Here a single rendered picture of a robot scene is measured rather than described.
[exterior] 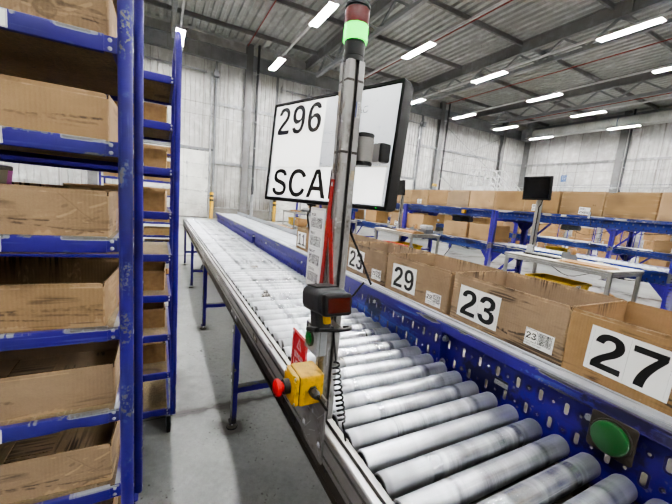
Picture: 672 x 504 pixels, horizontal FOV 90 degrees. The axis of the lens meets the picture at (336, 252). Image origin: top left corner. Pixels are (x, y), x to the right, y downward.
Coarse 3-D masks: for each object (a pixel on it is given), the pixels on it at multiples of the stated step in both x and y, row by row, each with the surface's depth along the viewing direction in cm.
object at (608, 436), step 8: (592, 424) 75; (600, 424) 73; (608, 424) 72; (592, 432) 74; (600, 432) 73; (608, 432) 72; (616, 432) 71; (624, 432) 70; (600, 440) 73; (608, 440) 72; (616, 440) 70; (624, 440) 69; (600, 448) 73; (608, 448) 72; (616, 448) 70; (624, 448) 69; (616, 456) 71
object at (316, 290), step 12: (312, 288) 69; (324, 288) 67; (336, 288) 67; (312, 300) 67; (324, 300) 63; (336, 300) 63; (348, 300) 65; (312, 312) 71; (324, 312) 63; (336, 312) 63; (348, 312) 65; (312, 324) 70; (324, 324) 69
